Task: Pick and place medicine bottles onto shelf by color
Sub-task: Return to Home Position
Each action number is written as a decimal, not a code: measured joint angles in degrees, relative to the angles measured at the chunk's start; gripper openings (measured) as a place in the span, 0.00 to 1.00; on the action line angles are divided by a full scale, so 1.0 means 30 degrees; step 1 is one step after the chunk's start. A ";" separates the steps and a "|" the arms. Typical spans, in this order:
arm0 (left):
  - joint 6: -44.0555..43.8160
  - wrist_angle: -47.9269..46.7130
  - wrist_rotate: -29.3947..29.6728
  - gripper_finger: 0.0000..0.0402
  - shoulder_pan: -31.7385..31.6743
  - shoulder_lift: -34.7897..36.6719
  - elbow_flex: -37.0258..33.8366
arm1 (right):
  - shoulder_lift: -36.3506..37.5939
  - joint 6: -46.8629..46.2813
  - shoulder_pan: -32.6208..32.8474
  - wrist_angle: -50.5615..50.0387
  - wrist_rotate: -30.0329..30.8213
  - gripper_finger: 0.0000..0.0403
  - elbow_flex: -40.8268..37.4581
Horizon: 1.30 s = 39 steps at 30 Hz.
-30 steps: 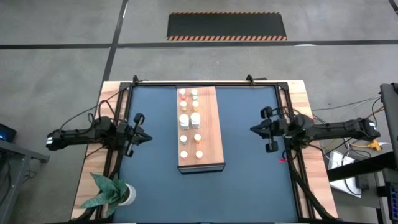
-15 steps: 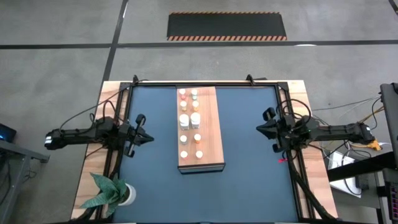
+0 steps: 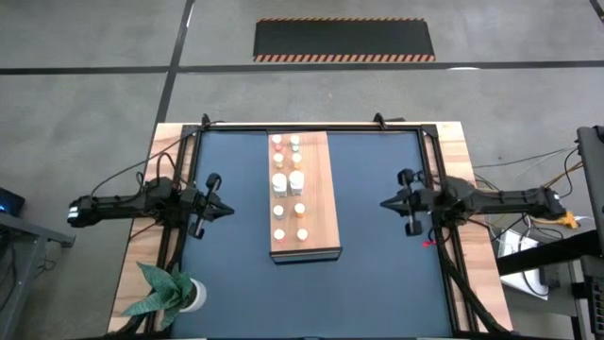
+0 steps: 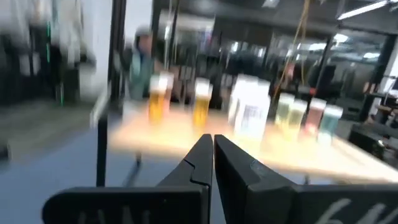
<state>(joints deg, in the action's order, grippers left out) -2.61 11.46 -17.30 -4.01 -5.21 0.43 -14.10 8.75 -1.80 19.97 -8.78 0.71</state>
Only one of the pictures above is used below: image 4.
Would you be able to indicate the wooden shelf black frame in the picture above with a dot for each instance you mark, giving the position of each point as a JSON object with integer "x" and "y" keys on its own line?
{"x": 174, "y": 133}

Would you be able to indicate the silver aluminium bar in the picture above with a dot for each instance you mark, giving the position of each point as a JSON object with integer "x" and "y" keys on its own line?
{"x": 100, "y": 105}

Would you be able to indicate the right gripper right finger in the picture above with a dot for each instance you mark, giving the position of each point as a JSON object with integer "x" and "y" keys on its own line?
{"x": 264, "y": 199}

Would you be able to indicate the orange pill bottle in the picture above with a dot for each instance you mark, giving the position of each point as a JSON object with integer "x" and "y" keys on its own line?
{"x": 201, "y": 105}

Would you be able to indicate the pale yellow pill bottle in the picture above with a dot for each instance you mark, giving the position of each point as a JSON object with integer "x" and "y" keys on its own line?
{"x": 283, "y": 109}

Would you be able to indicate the red pill bottle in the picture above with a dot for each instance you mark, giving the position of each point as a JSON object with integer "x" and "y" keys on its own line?
{"x": 314, "y": 118}

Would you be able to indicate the person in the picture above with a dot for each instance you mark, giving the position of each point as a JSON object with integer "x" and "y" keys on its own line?
{"x": 141, "y": 65}

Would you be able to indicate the amber pill bottle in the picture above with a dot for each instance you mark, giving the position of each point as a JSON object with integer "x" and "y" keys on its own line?
{"x": 156, "y": 104}

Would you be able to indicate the green pill bottle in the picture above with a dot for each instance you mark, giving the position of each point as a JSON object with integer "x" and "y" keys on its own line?
{"x": 329, "y": 124}

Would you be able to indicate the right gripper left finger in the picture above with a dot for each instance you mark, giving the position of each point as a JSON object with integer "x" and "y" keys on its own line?
{"x": 140, "y": 205}

